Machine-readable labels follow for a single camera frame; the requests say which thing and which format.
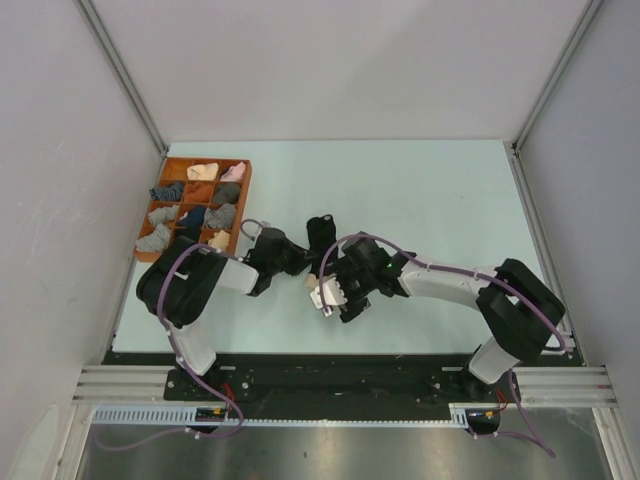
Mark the orange rolled cloth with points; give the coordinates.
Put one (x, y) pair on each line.
(198, 192)

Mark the aluminium corner post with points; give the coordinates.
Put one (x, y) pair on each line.
(117, 65)
(560, 67)

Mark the white slotted cable duct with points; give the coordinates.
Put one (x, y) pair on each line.
(194, 416)

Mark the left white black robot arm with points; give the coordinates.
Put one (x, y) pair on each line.
(179, 284)

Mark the beige rolled cloth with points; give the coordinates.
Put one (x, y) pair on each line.
(220, 240)

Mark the grey striped corner cloth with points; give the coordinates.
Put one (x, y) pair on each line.
(156, 241)

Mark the right aluminium corner post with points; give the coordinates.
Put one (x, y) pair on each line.
(560, 67)

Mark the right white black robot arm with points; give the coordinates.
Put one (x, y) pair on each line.
(521, 312)

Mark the cream rolled cloth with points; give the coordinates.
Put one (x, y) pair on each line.
(202, 172)

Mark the navy blue rolled cloth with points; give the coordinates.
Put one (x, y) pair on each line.
(194, 218)

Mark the dark grey rolled cloth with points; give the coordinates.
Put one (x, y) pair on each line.
(226, 193)

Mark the black rolled cloth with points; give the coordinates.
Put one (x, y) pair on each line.
(191, 233)

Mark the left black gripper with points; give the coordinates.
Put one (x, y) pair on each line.
(301, 257)

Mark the navy striped rolled cloth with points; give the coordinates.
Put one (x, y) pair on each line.
(167, 193)

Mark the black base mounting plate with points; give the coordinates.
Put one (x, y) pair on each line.
(344, 387)

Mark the orange wooden divided tray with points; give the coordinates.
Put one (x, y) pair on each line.
(174, 169)

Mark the left aluminium corner post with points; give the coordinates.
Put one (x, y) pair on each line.
(117, 65)

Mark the light grey rolled cloth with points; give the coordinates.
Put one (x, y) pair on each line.
(162, 215)

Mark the grey striped rolled cloth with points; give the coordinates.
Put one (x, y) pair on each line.
(220, 218)

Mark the aluminium frame rail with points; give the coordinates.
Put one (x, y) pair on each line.
(559, 387)

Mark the pink white rolled cloth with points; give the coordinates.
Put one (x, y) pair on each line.
(235, 173)

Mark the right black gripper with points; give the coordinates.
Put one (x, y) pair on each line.
(355, 304)

